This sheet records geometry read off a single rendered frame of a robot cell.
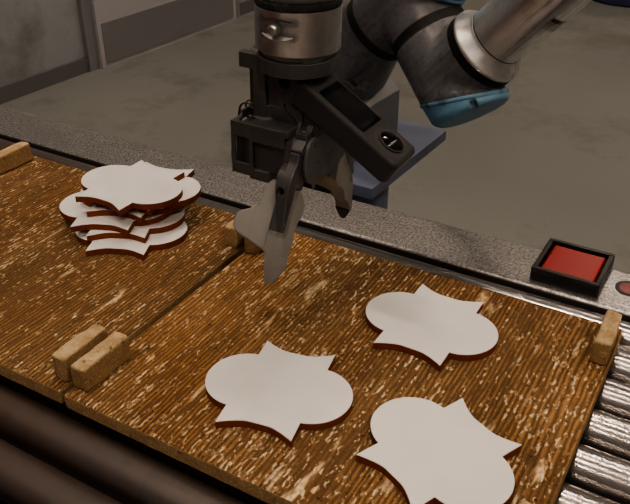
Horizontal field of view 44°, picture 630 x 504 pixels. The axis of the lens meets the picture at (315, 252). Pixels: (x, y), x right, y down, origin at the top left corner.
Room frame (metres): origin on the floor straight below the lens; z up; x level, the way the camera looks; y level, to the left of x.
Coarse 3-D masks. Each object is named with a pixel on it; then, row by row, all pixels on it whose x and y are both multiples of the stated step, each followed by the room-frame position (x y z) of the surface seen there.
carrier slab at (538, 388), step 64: (256, 256) 0.76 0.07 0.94; (320, 256) 0.76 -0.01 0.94; (192, 320) 0.64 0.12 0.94; (256, 320) 0.64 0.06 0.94; (320, 320) 0.64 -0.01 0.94; (512, 320) 0.64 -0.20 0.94; (576, 320) 0.64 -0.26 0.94; (128, 384) 0.54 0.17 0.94; (192, 384) 0.54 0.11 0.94; (384, 384) 0.54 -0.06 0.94; (448, 384) 0.54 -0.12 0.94; (512, 384) 0.54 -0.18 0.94; (576, 384) 0.54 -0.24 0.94; (192, 448) 0.46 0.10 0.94; (256, 448) 0.46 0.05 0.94; (320, 448) 0.46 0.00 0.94; (576, 448) 0.47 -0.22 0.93
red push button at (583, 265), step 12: (552, 252) 0.78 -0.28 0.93; (564, 252) 0.78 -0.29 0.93; (576, 252) 0.78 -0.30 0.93; (552, 264) 0.76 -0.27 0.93; (564, 264) 0.76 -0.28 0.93; (576, 264) 0.76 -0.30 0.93; (588, 264) 0.76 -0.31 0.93; (600, 264) 0.76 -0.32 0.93; (576, 276) 0.73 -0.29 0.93; (588, 276) 0.73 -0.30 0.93
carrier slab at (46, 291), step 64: (0, 192) 0.92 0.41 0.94; (64, 192) 0.92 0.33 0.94; (0, 256) 0.76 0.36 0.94; (64, 256) 0.76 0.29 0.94; (128, 256) 0.76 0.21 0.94; (192, 256) 0.76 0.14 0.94; (0, 320) 0.64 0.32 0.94; (64, 320) 0.64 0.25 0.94; (128, 320) 0.64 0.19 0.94; (64, 384) 0.54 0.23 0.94
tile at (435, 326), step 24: (384, 312) 0.64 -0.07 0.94; (408, 312) 0.64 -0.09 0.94; (432, 312) 0.64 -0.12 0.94; (456, 312) 0.64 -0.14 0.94; (384, 336) 0.60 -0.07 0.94; (408, 336) 0.60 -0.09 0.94; (432, 336) 0.60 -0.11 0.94; (456, 336) 0.60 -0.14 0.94; (480, 336) 0.60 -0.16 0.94; (432, 360) 0.57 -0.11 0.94
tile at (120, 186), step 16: (96, 176) 0.87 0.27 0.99; (112, 176) 0.87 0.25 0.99; (128, 176) 0.87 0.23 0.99; (144, 176) 0.87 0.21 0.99; (160, 176) 0.87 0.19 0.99; (176, 176) 0.87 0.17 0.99; (96, 192) 0.82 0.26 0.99; (112, 192) 0.82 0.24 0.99; (128, 192) 0.82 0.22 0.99; (144, 192) 0.82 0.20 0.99; (160, 192) 0.82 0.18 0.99; (176, 192) 0.82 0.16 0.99; (112, 208) 0.80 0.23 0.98; (128, 208) 0.79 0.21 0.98; (144, 208) 0.79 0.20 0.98; (160, 208) 0.80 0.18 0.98
